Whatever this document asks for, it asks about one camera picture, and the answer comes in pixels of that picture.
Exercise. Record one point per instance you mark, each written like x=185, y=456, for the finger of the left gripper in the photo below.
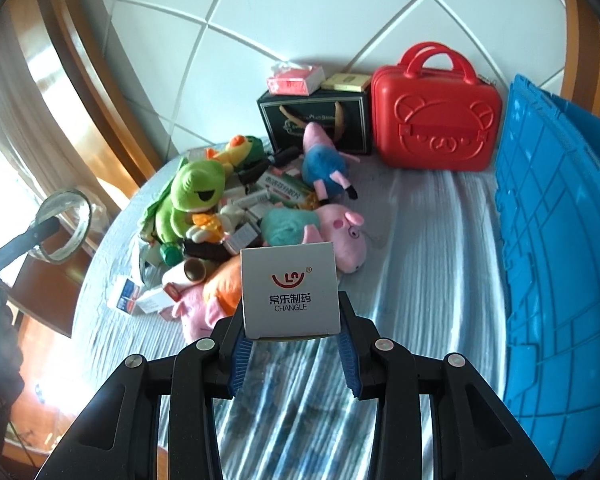
x=29, y=239

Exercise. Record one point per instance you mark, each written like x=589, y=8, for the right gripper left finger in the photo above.
x=116, y=435

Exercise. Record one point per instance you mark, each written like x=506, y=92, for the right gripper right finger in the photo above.
x=474, y=435

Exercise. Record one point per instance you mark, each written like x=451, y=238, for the clear round glass dish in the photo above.
x=66, y=216

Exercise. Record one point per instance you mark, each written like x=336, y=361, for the white changle medicine box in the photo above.
x=290, y=292

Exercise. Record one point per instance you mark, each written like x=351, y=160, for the dark wooden cabinet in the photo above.
x=49, y=292

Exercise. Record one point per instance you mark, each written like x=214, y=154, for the beige curtain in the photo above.
x=47, y=157

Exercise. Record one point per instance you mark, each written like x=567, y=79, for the green lid jar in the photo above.
x=171, y=254

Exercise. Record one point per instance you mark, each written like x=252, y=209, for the green frog plush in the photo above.
x=195, y=189

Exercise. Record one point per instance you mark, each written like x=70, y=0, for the teal dress pig plush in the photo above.
x=331, y=223

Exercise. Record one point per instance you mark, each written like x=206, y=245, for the blue plastic storage crate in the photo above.
x=548, y=198

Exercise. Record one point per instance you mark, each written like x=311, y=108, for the orange green duck plush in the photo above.
x=237, y=154

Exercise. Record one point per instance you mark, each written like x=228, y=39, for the blue dress pig plush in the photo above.
x=324, y=168

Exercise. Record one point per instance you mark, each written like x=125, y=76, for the red bear suitcase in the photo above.
x=432, y=111

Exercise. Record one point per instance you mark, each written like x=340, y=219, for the black gift box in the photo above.
x=345, y=117

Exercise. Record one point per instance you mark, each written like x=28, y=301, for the small pink tissue pack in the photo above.
x=293, y=79

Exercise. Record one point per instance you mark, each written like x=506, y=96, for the gold flat box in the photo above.
x=347, y=82

